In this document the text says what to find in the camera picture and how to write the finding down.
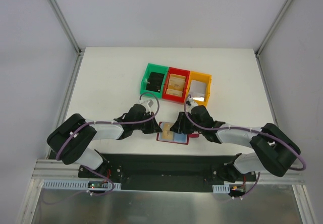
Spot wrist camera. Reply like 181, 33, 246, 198
186, 96, 197, 107
140, 99, 154, 108

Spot left aluminium frame post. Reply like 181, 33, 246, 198
47, 0, 82, 55

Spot gold VIP card upper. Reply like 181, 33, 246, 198
168, 74, 186, 88

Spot right aluminium frame post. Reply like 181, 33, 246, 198
255, 0, 294, 58

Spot red plastic bin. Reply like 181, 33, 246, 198
162, 67, 190, 103

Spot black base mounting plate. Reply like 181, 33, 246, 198
47, 150, 260, 192

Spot aluminium frame post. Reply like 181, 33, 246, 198
255, 0, 294, 58
47, 0, 82, 55

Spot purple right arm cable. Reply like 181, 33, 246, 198
183, 95, 307, 171

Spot green plastic bin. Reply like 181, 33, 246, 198
140, 63, 169, 98

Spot gold vip card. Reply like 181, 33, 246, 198
166, 88, 183, 97
168, 74, 186, 88

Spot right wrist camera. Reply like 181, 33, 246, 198
186, 96, 197, 107

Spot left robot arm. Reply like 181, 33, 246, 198
46, 104, 162, 178

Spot gold VIP card lower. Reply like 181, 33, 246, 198
166, 88, 183, 97

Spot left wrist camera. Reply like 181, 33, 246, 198
140, 99, 154, 108

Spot left white cable duct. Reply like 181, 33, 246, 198
43, 180, 122, 191

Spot black VIP card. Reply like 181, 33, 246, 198
146, 72, 164, 93

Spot right white cable duct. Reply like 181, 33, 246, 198
212, 184, 230, 194

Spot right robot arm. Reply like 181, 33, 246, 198
170, 105, 301, 183

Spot white cable duct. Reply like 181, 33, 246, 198
212, 184, 230, 194
43, 180, 122, 191

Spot silver VIP card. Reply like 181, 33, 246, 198
189, 80, 206, 102

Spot red leather card holder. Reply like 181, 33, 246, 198
156, 122, 199, 145

